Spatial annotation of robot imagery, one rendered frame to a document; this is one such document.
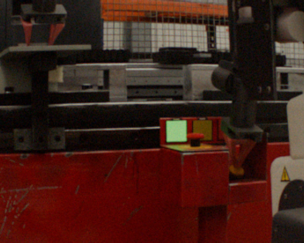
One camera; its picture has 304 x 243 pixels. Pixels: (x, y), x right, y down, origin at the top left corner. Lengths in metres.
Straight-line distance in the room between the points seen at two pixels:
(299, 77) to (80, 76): 0.65
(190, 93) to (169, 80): 0.26
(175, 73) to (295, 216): 1.27
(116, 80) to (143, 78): 0.31
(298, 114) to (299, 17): 0.14
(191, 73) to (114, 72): 0.21
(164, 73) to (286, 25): 1.11
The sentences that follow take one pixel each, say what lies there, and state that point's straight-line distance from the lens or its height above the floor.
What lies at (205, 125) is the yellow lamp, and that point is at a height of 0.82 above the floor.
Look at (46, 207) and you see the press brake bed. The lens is 1.48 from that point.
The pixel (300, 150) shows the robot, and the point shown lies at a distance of 0.88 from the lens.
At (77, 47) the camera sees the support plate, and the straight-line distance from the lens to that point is 1.35.
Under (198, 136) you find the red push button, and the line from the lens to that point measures 1.38.
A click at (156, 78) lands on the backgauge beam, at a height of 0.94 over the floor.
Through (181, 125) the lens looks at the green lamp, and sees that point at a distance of 1.48.
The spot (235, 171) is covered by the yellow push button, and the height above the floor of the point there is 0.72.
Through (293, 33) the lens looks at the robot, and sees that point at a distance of 0.88.
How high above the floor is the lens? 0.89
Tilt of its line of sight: 3 degrees down
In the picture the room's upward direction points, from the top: 1 degrees counter-clockwise
